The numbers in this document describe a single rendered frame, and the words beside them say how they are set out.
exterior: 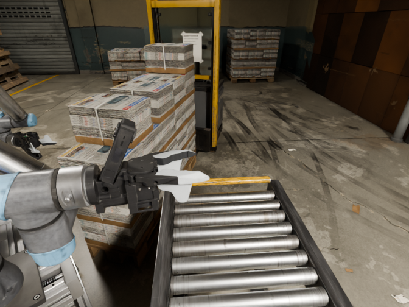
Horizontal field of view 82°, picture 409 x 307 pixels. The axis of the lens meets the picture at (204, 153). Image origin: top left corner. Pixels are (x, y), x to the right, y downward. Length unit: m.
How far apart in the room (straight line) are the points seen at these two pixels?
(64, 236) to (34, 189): 0.12
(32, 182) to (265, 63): 6.61
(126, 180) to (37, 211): 0.15
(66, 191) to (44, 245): 0.12
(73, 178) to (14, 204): 0.09
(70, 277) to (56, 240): 0.41
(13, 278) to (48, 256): 0.35
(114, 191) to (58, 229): 0.12
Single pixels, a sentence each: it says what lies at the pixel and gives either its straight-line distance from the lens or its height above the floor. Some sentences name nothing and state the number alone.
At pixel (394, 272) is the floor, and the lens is 2.19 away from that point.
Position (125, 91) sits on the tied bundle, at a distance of 1.79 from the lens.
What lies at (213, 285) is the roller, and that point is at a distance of 0.80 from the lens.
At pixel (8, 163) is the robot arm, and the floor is 1.23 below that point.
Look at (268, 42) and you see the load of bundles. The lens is 6.80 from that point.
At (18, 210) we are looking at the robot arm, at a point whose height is 1.21.
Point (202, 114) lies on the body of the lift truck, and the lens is 3.00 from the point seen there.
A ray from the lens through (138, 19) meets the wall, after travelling 8.22.
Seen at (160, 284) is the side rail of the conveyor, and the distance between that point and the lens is 0.80.
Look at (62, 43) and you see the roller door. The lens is 8.85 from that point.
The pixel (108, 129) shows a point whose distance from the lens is 1.44.
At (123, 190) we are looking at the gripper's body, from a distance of 0.46.
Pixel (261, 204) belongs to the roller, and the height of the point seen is 0.80.
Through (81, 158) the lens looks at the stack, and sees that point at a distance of 1.44.
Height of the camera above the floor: 1.47
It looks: 29 degrees down
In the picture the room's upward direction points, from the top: straight up
